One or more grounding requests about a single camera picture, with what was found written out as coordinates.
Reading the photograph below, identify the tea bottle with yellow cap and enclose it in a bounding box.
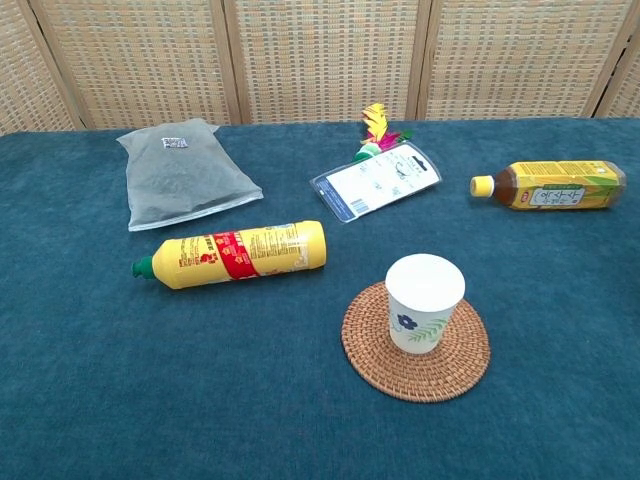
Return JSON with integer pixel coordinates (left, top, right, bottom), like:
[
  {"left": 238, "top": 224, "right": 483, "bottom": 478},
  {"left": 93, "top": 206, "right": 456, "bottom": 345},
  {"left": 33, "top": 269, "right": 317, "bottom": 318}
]
[{"left": 469, "top": 160, "right": 628, "bottom": 212}]

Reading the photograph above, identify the grey translucent plastic bag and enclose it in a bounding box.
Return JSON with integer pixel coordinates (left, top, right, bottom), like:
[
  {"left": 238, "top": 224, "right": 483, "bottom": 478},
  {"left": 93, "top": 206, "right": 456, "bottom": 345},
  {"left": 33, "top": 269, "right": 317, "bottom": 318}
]
[{"left": 116, "top": 117, "right": 265, "bottom": 233}]

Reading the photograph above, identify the teal tablecloth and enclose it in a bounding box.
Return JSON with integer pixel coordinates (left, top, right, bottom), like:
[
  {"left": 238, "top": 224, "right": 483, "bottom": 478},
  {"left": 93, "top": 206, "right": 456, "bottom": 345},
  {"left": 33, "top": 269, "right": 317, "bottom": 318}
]
[{"left": 0, "top": 116, "right": 640, "bottom": 480}]

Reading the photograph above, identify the round woven rattan coaster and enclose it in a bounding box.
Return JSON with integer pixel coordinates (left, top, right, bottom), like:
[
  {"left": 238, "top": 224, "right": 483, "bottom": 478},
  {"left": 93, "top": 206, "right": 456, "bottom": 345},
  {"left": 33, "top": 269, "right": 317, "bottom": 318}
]
[{"left": 341, "top": 280, "right": 492, "bottom": 404}]

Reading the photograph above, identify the woven folding screen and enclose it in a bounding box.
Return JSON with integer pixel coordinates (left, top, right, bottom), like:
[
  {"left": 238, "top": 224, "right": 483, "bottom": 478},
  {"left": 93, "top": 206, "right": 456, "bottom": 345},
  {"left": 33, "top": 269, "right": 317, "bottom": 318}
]
[{"left": 0, "top": 0, "right": 640, "bottom": 137}]

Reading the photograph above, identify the colourful feather shuttlecock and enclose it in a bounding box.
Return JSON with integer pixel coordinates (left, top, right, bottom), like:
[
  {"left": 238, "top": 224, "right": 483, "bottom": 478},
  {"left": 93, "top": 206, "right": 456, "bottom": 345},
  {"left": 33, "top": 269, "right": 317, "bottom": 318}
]
[{"left": 352, "top": 102, "right": 416, "bottom": 163}]

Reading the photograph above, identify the yellow bottle with green cap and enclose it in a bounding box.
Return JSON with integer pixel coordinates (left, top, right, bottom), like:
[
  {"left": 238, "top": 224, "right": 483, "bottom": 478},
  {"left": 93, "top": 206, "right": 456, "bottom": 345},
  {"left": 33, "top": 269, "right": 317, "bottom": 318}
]
[{"left": 130, "top": 220, "right": 328, "bottom": 290}]

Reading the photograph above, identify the clear blister pack with card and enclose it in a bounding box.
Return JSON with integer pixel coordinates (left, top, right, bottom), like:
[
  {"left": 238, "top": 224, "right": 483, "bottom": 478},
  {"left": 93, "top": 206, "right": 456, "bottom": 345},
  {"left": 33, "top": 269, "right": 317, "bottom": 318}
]
[{"left": 309, "top": 140, "right": 444, "bottom": 226}]

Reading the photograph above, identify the white floral paper cup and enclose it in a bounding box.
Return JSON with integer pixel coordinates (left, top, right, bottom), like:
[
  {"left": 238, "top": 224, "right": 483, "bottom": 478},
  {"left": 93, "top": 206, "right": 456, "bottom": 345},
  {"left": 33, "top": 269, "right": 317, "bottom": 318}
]
[{"left": 384, "top": 253, "right": 467, "bottom": 356}]

